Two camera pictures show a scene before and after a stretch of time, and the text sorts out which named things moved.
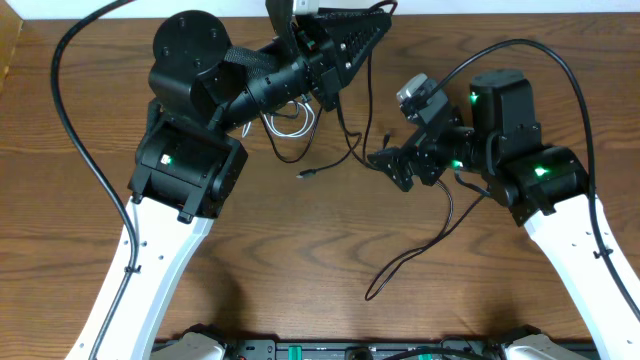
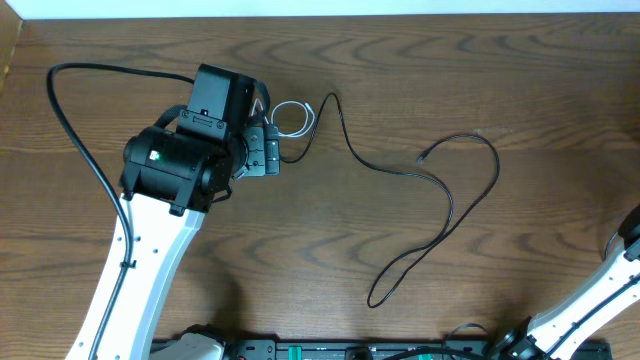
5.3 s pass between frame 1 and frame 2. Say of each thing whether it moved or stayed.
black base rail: stayed
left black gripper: moved
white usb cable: stayed
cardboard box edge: stayed
